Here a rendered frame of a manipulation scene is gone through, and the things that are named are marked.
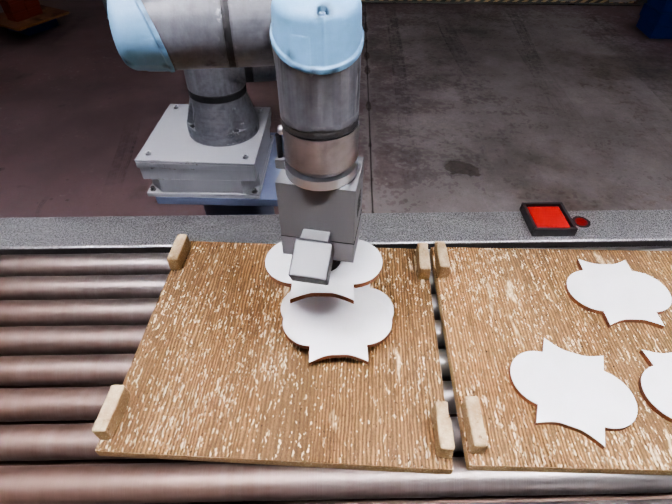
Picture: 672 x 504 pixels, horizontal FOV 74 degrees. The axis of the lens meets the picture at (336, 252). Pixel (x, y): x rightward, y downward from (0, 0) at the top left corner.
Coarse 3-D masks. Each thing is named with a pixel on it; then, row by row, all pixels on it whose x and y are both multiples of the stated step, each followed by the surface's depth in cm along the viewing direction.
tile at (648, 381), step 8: (640, 352) 60; (648, 352) 60; (648, 360) 59; (656, 360) 59; (664, 360) 59; (648, 368) 58; (656, 368) 58; (664, 368) 58; (640, 376) 58; (648, 376) 57; (656, 376) 57; (664, 376) 57; (640, 384) 57; (648, 384) 56; (656, 384) 56; (664, 384) 56; (640, 392) 56; (648, 392) 56; (656, 392) 56; (664, 392) 56; (648, 400) 55; (656, 400) 55; (664, 400) 55; (656, 408) 54; (664, 408) 54; (664, 416) 54
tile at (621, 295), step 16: (576, 272) 70; (592, 272) 70; (608, 272) 70; (624, 272) 70; (640, 272) 70; (576, 288) 67; (592, 288) 67; (608, 288) 67; (624, 288) 67; (640, 288) 67; (656, 288) 67; (592, 304) 65; (608, 304) 65; (624, 304) 65; (640, 304) 65; (656, 304) 65; (608, 320) 63; (624, 320) 64; (640, 320) 64; (656, 320) 63
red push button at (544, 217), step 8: (528, 208) 83; (536, 208) 83; (544, 208) 83; (552, 208) 83; (536, 216) 81; (544, 216) 81; (552, 216) 81; (560, 216) 81; (536, 224) 80; (544, 224) 80; (552, 224) 80; (560, 224) 80; (568, 224) 80
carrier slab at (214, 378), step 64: (192, 256) 73; (256, 256) 73; (384, 256) 73; (192, 320) 64; (256, 320) 64; (128, 384) 57; (192, 384) 57; (256, 384) 57; (320, 384) 57; (384, 384) 57; (128, 448) 52; (192, 448) 52; (256, 448) 52; (320, 448) 52; (384, 448) 52
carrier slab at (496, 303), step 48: (480, 288) 68; (528, 288) 68; (480, 336) 62; (528, 336) 62; (576, 336) 62; (624, 336) 62; (480, 384) 57; (528, 432) 53; (576, 432) 53; (624, 432) 53
